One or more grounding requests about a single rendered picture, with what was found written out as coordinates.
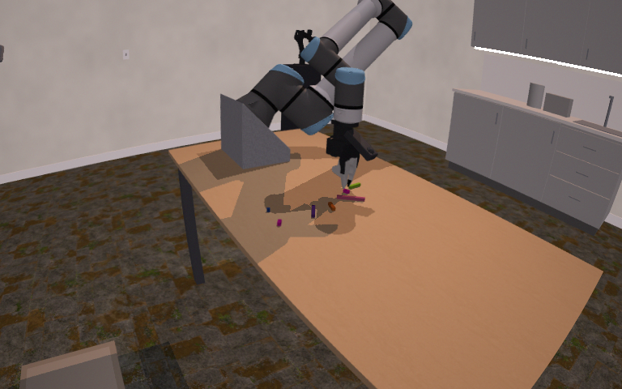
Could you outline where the pink rod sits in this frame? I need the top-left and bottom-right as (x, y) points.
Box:
(337, 194), (365, 201)

